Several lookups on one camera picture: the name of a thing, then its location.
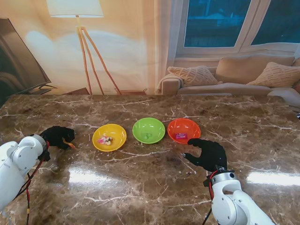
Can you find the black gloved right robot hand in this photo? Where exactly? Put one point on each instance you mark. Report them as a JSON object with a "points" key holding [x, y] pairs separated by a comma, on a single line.
{"points": [[211, 154]]}

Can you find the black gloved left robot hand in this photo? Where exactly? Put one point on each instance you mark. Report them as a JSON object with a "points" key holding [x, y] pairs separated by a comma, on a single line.
{"points": [[58, 137]]}

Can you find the orange candy packet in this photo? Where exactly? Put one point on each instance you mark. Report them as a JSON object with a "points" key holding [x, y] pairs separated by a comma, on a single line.
{"points": [[69, 144]]}

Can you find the pink multicolour candy packet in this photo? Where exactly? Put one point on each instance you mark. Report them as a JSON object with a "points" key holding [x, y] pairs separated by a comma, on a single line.
{"points": [[106, 140]]}

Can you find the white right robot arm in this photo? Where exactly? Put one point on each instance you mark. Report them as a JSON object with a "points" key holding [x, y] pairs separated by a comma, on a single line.
{"points": [[234, 201]]}

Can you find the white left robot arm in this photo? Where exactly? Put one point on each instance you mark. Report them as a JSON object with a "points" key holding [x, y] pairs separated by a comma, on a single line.
{"points": [[18, 168]]}

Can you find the orange plastic bowl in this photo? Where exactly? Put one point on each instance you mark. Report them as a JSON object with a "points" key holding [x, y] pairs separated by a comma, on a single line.
{"points": [[184, 129]]}

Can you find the yellow plastic bowl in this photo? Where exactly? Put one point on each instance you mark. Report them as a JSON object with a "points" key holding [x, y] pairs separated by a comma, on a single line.
{"points": [[109, 137]]}

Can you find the green plastic bowl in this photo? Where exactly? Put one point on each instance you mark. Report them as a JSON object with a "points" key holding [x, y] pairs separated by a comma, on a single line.
{"points": [[148, 130]]}

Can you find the cream knitted cushion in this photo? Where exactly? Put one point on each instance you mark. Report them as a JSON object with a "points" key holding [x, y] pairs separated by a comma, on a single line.
{"points": [[194, 76], [274, 75]]}

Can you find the flat screen television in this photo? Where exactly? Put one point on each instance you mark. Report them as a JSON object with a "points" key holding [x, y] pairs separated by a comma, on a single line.
{"points": [[16, 65]]}

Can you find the beige sofa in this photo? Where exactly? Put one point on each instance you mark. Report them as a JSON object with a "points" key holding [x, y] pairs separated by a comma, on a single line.
{"points": [[234, 70]]}

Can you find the sheer beige curtain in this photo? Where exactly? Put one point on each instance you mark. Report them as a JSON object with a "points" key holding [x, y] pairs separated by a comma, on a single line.
{"points": [[161, 47]]}

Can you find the white shade tripod floor lamp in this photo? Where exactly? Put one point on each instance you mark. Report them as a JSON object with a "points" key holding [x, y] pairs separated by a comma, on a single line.
{"points": [[75, 9]]}

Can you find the white framed window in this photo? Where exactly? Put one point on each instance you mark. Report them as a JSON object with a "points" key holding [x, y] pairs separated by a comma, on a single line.
{"points": [[211, 23]]}

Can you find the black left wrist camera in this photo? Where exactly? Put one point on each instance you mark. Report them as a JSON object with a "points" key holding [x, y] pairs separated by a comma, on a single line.
{"points": [[46, 155]]}

